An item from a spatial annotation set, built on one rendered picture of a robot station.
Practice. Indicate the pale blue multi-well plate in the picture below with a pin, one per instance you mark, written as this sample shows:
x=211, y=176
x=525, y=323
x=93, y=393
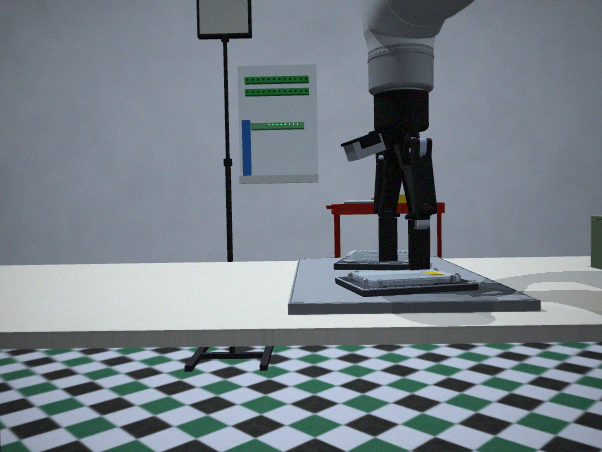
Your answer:
x=373, y=256

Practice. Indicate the dark grey rectangular frame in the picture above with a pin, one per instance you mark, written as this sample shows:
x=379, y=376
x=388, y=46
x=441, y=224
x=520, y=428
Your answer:
x=367, y=291
x=343, y=264

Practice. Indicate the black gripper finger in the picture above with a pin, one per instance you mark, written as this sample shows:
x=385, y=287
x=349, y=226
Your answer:
x=419, y=189
x=386, y=196

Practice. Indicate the clear plastic lid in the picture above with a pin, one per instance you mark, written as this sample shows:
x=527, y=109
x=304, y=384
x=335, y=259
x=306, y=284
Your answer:
x=403, y=277

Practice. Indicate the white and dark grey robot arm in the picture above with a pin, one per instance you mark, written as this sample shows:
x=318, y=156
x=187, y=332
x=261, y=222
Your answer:
x=400, y=37

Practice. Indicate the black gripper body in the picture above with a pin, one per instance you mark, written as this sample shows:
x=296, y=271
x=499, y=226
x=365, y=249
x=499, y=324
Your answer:
x=406, y=113

